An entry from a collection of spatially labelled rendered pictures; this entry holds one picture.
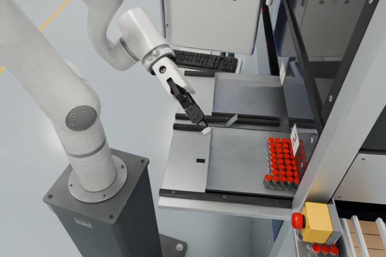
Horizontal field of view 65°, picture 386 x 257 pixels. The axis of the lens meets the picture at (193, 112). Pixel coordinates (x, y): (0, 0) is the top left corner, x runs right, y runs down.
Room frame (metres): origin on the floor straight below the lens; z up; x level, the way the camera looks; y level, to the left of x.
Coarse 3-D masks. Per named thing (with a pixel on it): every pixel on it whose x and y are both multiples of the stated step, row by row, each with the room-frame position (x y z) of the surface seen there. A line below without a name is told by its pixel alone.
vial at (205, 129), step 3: (201, 120) 0.51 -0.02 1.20; (204, 120) 0.52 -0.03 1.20; (198, 123) 0.51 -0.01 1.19; (201, 123) 0.51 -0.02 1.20; (204, 123) 0.51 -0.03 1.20; (198, 126) 0.51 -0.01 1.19; (201, 126) 0.50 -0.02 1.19; (204, 126) 0.50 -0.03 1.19; (207, 126) 0.50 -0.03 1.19; (201, 129) 0.50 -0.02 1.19; (204, 129) 0.49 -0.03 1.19; (207, 129) 0.49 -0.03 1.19; (210, 129) 0.50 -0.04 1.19; (204, 132) 0.49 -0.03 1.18; (207, 132) 0.49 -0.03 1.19
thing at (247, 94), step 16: (224, 80) 1.08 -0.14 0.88; (240, 80) 1.08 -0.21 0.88; (256, 80) 1.08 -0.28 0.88; (272, 80) 1.07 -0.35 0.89; (224, 96) 0.97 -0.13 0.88; (240, 96) 0.97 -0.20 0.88; (256, 96) 0.97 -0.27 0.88; (272, 96) 0.97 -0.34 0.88; (224, 112) 0.84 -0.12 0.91; (240, 112) 0.87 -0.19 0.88; (256, 112) 0.87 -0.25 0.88; (272, 112) 0.87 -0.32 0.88
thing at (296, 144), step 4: (292, 132) 0.64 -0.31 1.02; (296, 132) 0.61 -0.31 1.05; (292, 136) 0.63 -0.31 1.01; (296, 136) 0.60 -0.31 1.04; (292, 140) 0.62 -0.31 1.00; (296, 140) 0.59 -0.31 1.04; (292, 144) 0.61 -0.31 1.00; (296, 144) 0.58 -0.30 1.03; (292, 148) 0.60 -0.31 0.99; (296, 148) 0.57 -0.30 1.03
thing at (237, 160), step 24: (216, 144) 0.71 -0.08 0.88; (240, 144) 0.71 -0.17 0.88; (264, 144) 0.71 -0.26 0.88; (216, 168) 0.61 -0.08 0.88; (240, 168) 0.61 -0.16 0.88; (264, 168) 0.61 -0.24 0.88; (216, 192) 0.50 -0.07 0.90; (240, 192) 0.50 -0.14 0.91; (264, 192) 0.51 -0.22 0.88; (288, 192) 0.51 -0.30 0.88
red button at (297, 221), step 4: (296, 212) 0.38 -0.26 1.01; (292, 216) 0.37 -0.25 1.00; (296, 216) 0.36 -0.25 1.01; (300, 216) 0.36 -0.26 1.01; (292, 220) 0.36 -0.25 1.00; (296, 220) 0.36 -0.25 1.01; (300, 220) 0.35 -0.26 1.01; (292, 224) 0.35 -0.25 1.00; (296, 224) 0.35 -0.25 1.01; (300, 224) 0.35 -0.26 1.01; (296, 228) 0.34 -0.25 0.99; (300, 228) 0.34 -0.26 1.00
